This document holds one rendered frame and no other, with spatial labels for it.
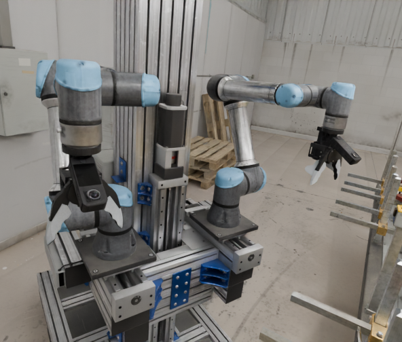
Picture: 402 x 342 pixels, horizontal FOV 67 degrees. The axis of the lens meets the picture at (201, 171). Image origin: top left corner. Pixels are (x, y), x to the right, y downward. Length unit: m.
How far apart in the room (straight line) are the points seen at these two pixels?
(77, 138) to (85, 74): 0.11
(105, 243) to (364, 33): 8.15
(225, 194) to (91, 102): 0.80
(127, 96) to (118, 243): 0.54
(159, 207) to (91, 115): 0.69
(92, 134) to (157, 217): 0.70
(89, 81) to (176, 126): 0.59
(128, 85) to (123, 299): 0.64
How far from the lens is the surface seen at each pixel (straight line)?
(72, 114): 0.58
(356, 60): 8.61
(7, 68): 2.57
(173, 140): 1.13
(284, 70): 8.76
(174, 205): 1.25
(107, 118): 3.07
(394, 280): 1.27
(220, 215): 1.29
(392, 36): 8.69
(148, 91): 0.71
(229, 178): 1.24
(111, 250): 1.07
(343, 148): 1.12
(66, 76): 0.58
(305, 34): 8.75
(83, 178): 0.59
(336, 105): 1.11
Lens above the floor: 1.69
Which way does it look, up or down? 20 degrees down
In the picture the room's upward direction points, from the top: 6 degrees clockwise
